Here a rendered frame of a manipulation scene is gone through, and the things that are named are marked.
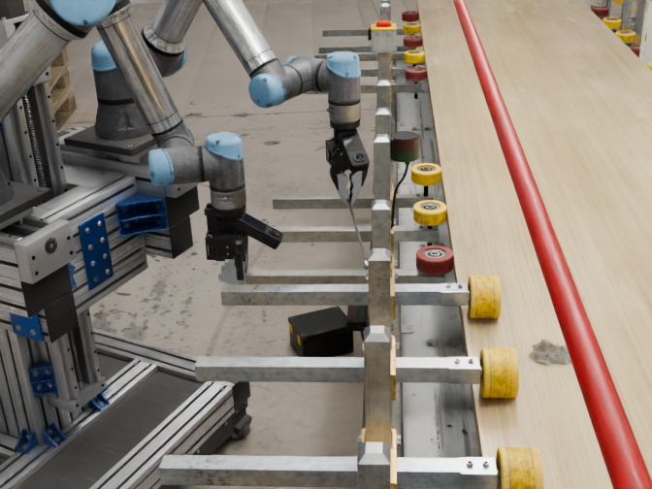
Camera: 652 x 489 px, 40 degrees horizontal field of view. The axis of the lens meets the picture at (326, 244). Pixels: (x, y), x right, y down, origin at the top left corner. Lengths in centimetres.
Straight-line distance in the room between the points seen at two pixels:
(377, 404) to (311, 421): 170
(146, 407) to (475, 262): 121
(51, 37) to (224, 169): 41
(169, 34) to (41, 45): 64
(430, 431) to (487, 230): 48
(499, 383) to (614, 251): 63
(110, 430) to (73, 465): 16
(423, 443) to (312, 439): 105
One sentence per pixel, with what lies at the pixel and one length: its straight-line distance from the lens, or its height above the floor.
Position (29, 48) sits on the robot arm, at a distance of 176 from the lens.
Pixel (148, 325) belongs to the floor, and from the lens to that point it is 353.
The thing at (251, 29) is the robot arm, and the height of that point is 134.
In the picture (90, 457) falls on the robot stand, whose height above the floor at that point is 21.
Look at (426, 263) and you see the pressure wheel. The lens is 189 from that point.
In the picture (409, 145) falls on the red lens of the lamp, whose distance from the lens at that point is 183.
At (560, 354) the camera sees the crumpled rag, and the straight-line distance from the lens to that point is 159.
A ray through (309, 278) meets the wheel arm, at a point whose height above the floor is 85.
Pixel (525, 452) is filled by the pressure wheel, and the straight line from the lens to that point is 126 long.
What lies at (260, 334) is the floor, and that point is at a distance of 338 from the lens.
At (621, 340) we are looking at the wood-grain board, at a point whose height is 90.
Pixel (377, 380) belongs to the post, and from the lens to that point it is 120.
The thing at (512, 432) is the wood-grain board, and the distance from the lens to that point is 142.
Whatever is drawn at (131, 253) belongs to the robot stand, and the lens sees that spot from 239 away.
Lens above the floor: 177
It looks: 26 degrees down
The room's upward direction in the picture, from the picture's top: 2 degrees counter-clockwise
